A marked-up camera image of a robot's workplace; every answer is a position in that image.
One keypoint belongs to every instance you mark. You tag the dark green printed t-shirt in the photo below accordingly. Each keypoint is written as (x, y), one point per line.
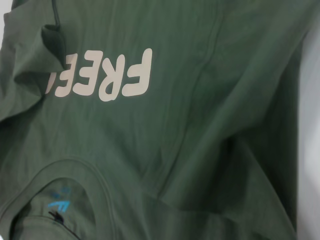
(175, 125)

